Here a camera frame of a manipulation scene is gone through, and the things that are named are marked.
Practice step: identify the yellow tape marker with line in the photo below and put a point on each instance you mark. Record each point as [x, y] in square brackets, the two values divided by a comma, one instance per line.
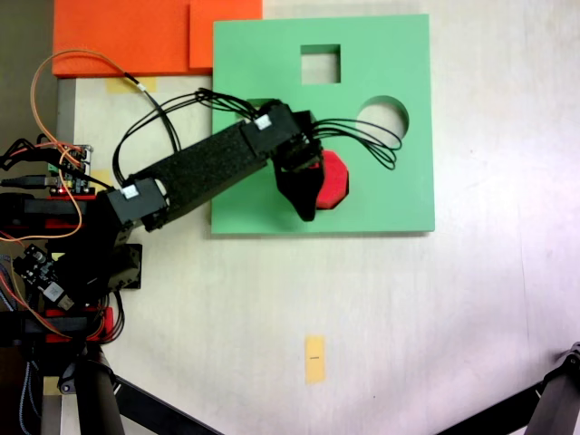
[315, 360]

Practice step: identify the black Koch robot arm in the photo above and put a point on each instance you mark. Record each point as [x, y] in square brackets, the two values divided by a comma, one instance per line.
[204, 167]

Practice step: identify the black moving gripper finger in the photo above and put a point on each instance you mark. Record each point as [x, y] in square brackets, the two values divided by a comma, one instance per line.
[301, 195]

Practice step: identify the yellow masking tape piece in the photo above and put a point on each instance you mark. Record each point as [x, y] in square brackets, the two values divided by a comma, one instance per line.
[149, 84]
[102, 174]

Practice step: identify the red and black table clamp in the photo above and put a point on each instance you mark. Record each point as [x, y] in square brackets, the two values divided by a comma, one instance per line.
[59, 224]
[107, 317]

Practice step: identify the black tripod leg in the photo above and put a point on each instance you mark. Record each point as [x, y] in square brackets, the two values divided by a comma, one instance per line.
[557, 399]
[99, 403]
[498, 410]
[154, 410]

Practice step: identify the silver USB plug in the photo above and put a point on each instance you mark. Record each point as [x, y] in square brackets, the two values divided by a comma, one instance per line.
[59, 296]

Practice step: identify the green shape sorter board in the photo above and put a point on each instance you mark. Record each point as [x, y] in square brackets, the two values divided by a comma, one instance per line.
[385, 204]

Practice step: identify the small controller circuit board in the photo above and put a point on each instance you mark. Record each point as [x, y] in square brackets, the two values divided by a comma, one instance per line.
[74, 176]

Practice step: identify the black driver circuit board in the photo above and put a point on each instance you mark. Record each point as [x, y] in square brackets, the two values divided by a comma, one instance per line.
[34, 267]

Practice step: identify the red octagonal pillar block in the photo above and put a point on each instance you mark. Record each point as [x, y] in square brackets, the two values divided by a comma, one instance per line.
[335, 181]

